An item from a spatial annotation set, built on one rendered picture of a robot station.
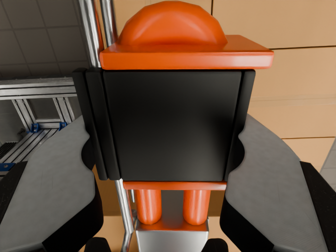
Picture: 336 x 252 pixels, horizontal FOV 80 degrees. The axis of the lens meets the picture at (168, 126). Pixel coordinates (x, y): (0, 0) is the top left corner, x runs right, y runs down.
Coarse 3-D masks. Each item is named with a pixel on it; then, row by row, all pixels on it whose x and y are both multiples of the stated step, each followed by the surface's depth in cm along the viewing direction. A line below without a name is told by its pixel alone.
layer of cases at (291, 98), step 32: (96, 0) 65; (128, 0) 65; (160, 0) 65; (192, 0) 65; (224, 0) 65; (256, 0) 65; (288, 0) 65; (320, 0) 65; (224, 32) 70; (256, 32) 70; (288, 32) 70; (320, 32) 70; (288, 64) 76; (320, 64) 75; (256, 96) 82; (288, 96) 82; (320, 96) 82; (288, 128) 90; (320, 128) 90; (320, 160) 100
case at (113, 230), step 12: (96, 180) 47; (108, 180) 47; (108, 192) 44; (216, 192) 43; (108, 204) 41; (132, 204) 41; (216, 204) 41; (108, 216) 39; (120, 216) 39; (216, 216) 39; (108, 228) 41; (120, 228) 41; (216, 228) 40; (108, 240) 44; (120, 240) 44; (132, 240) 43; (228, 240) 43
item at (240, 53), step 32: (128, 64) 9; (160, 64) 9; (192, 64) 9; (224, 64) 9; (256, 64) 8; (128, 96) 9; (160, 96) 9; (192, 96) 9; (224, 96) 9; (128, 128) 10; (160, 128) 10; (192, 128) 10; (224, 128) 10; (128, 160) 11; (160, 160) 11; (192, 160) 11; (224, 160) 11
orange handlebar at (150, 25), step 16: (176, 0) 9; (144, 16) 9; (160, 16) 9; (176, 16) 9; (192, 16) 9; (208, 16) 9; (128, 32) 9; (144, 32) 9; (160, 32) 9; (176, 32) 9; (192, 32) 9; (208, 32) 9; (144, 192) 15; (160, 192) 16; (192, 192) 15; (208, 192) 15; (144, 208) 16; (160, 208) 17; (192, 208) 16; (192, 224) 17
